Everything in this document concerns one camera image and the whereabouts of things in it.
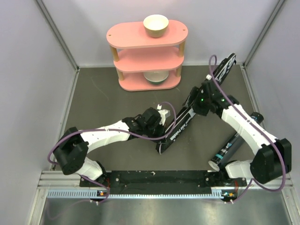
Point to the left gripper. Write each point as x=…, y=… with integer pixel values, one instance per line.
x=162, y=130

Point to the black shuttlecock tube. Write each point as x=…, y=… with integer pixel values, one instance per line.
x=222, y=157

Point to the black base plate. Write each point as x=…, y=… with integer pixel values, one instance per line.
x=167, y=182

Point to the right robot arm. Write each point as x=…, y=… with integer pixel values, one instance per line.
x=273, y=157

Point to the green bowl on bottom shelf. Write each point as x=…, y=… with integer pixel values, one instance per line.
x=156, y=77

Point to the black racket bag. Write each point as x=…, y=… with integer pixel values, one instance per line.
x=186, y=114

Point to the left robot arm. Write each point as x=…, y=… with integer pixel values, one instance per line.
x=72, y=153

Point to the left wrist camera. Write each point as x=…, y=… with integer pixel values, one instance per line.
x=164, y=114

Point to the cream bowl on top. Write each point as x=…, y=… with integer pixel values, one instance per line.
x=155, y=25

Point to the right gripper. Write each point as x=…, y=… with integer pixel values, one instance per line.
x=196, y=93

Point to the pink three-tier shelf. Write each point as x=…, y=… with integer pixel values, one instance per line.
x=135, y=52

